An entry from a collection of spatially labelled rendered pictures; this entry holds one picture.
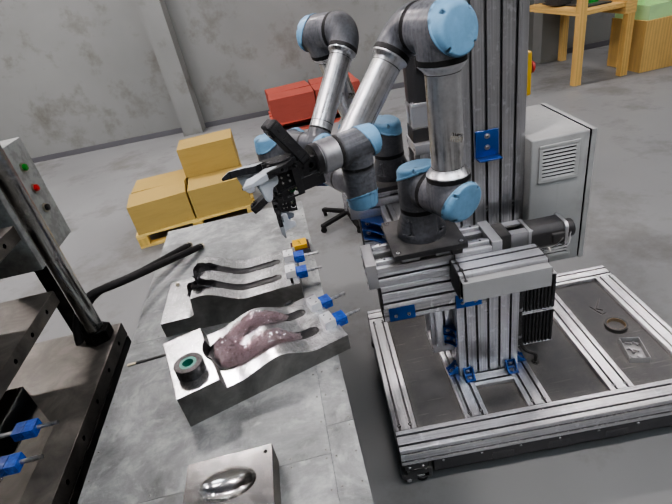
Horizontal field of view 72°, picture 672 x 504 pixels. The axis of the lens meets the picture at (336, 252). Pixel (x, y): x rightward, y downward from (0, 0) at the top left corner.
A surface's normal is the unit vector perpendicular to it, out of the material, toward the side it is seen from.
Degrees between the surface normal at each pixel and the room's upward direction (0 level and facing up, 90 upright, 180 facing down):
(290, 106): 90
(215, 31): 90
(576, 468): 0
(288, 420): 0
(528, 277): 90
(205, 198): 90
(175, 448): 0
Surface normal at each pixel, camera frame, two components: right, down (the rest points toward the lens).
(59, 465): -0.18, -0.84
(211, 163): 0.21, 0.48
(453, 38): 0.47, 0.25
